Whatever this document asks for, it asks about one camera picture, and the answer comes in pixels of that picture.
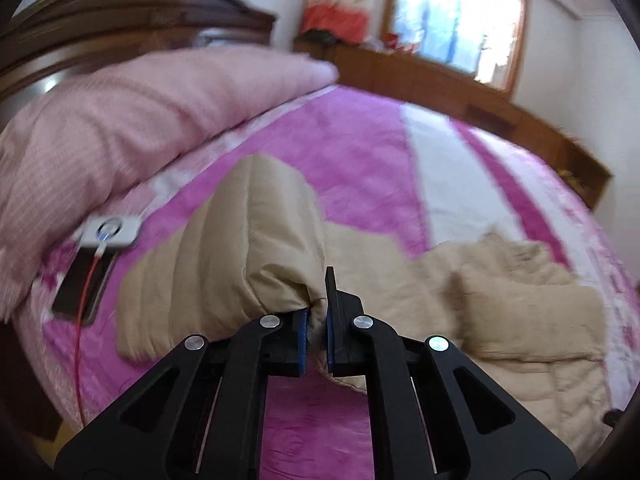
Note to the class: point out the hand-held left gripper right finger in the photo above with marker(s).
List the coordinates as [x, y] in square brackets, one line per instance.
[330, 342]

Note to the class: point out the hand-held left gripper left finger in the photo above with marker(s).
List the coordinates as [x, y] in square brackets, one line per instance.
[301, 342]

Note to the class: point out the beige puffer jacket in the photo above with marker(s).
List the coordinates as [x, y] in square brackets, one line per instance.
[240, 240]

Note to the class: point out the magenta and white blanket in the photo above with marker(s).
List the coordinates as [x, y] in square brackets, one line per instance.
[360, 160]

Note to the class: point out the white charger puck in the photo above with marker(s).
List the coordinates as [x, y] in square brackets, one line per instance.
[110, 230]

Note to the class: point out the black phone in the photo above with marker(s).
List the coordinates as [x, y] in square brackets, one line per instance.
[75, 290]

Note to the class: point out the brown wooden cabinet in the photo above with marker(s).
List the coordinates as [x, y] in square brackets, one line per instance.
[425, 80]

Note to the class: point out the pink striped quilt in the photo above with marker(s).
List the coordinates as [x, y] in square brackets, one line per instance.
[125, 120]

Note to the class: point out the cream and red curtain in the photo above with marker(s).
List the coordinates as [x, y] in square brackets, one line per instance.
[335, 5]

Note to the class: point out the wooden framed window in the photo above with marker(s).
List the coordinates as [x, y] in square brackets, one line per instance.
[450, 15]

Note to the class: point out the dark wooden headboard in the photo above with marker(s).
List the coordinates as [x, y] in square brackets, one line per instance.
[100, 25]

